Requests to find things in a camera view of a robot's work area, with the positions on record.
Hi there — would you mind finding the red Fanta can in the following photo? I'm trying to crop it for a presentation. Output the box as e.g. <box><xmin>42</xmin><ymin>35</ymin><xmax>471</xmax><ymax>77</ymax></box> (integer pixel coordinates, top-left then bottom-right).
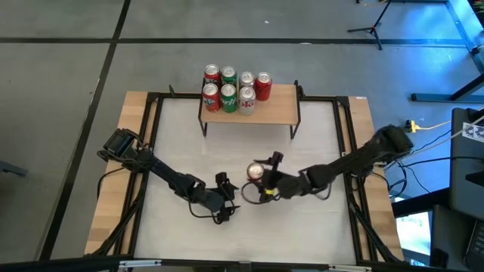
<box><xmin>201</xmin><ymin>82</ymin><xmax>222</xmax><ymax>113</ymax></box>
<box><xmin>203</xmin><ymin>63</ymin><xmax>222</xmax><ymax>86</ymax></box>

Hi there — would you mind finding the red Coca-Cola can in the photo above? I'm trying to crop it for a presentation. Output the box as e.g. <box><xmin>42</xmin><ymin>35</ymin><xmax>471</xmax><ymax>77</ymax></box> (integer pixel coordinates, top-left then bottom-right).
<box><xmin>246</xmin><ymin>162</ymin><xmax>265</xmax><ymax>183</ymax></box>
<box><xmin>255</xmin><ymin>71</ymin><xmax>274</xmax><ymax>102</ymax></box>

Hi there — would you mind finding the black tripod stand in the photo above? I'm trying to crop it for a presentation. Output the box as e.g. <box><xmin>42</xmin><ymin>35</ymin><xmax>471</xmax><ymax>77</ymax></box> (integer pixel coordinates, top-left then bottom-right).
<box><xmin>346</xmin><ymin>0</ymin><xmax>394</xmax><ymax>51</ymax></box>

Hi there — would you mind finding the grey furniture foot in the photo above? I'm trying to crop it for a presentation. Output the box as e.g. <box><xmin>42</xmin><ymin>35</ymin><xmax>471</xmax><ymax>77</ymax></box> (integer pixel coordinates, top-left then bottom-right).
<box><xmin>0</xmin><ymin>160</ymin><xmax>29</xmax><ymax>178</ymax></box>

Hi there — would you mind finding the white cable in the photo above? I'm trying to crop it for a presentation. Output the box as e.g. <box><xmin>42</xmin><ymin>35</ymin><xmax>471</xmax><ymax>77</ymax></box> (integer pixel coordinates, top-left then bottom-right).
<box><xmin>414</xmin><ymin>113</ymin><xmax>484</xmax><ymax>154</ymax></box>

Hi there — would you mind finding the green Sprite can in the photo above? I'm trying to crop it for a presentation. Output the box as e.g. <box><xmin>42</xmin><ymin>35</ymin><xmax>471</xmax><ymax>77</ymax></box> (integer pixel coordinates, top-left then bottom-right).
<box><xmin>220</xmin><ymin>83</ymin><xmax>239</xmax><ymax>113</ymax></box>
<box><xmin>220</xmin><ymin>66</ymin><xmax>238</xmax><ymax>86</ymax></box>

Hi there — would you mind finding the silver Diet Coke can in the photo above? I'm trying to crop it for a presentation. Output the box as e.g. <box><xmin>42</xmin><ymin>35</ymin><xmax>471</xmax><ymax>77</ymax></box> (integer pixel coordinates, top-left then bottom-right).
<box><xmin>237</xmin><ymin>85</ymin><xmax>257</xmax><ymax>116</ymax></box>
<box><xmin>238</xmin><ymin>71</ymin><xmax>256</xmax><ymax>90</ymax></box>

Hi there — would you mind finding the grey equipment case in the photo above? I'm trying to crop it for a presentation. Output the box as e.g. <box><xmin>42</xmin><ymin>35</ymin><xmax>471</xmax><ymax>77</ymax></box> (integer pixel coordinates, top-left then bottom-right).
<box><xmin>448</xmin><ymin>107</ymin><xmax>484</xmax><ymax>222</ymax></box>

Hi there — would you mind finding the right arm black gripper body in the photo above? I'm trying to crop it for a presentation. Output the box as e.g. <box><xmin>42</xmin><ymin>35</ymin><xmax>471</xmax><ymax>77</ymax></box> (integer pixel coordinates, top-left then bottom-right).
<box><xmin>266</xmin><ymin>169</ymin><xmax>309</xmax><ymax>200</ymax></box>

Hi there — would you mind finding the black rig crossbar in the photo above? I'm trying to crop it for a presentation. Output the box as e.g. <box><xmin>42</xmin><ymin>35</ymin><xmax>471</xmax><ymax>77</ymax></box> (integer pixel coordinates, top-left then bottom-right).
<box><xmin>0</xmin><ymin>255</ymin><xmax>484</xmax><ymax>272</ymax></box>

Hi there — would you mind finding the silver metal bracket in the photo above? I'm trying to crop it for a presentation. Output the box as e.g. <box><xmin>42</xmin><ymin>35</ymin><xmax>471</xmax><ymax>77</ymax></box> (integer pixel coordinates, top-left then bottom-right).
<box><xmin>328</xmin><ymin>264</ymin><xmax>374</xmax><ymax>272</ymax></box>
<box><xmin>119</xmin><ymin>259</ymin><xmax>162</xmax><ymax>270</ymax></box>

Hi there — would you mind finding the lit computer monitor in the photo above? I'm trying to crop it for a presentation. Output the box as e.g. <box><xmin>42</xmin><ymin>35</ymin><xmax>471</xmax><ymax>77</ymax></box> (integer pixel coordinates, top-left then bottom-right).
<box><xmin>395</xmin><ymin>210</ymin><xmax>433</xmax><ymax>265</ymax></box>

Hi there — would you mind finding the black keyboard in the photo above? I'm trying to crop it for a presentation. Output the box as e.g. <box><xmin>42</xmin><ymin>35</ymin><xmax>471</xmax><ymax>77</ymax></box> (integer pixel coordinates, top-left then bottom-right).
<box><xmin>464</xmin><ymin>221</ymin><xmax>484</xmax><ymax>271</ymax></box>

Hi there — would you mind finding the wooden shelf with black legs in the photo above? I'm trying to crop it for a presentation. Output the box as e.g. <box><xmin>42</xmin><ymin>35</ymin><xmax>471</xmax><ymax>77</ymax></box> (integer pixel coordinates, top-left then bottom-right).
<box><xmin>197</xmin><ymin>79</ymin><xmax>306</xmax><ymax>140</ymax></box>

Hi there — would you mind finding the black metal stand frame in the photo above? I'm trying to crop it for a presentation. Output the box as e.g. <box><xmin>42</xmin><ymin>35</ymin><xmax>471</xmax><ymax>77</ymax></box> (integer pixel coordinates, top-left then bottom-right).
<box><xmin>410</xmin><ymin>0</ymin><xmax>484</xmax><ymax>104</ymax></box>

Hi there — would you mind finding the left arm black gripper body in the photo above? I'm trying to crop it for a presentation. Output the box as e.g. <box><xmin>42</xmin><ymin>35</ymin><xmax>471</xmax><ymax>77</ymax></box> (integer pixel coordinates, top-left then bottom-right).
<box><xmin>191</xmin><ymin>187</ymin><xmax>232</xmax><ymax>213</ymax></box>

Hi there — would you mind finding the black-white fiducial tag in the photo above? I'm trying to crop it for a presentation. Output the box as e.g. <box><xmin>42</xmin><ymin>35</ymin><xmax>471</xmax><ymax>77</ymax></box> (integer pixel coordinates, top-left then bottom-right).
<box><xmin>461</xmin><ymin>121</ymin><xmax>484</xmax><ymax>144</ymax></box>

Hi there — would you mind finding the yellow hanging power cord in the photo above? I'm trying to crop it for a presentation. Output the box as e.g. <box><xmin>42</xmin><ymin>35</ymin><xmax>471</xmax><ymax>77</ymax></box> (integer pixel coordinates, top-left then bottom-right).
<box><xmin>404</xmin><ymin>119</ymin><xmax>453</xmax><ymax>134</ymax></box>

